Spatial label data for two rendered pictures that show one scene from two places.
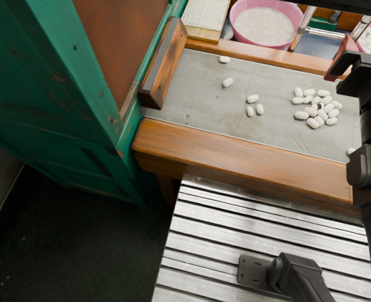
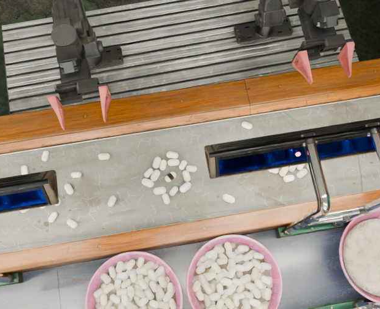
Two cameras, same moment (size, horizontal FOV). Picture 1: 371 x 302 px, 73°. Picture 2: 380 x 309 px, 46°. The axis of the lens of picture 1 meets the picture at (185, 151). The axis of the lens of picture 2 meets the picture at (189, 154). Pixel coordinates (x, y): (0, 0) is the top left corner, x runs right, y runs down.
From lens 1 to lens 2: 126 cm
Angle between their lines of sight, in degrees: 40
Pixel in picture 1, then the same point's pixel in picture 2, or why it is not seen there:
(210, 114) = (376, 114)
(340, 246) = (226, 68)
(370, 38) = (258, 289)
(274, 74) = (341, 185)
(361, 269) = (208, 59)
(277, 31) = (363, 253)
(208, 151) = (360, 73)
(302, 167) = (285, 91)
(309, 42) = (315, 281)
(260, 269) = (277, 29)
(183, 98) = not seen: outside the picture
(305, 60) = not seen: hidden behind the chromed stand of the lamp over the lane
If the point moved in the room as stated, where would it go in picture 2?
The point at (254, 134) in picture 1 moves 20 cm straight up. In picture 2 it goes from (330, 110) to (353, 83)
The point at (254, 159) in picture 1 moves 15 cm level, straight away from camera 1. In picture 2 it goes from (323, 81) to (317, 125)
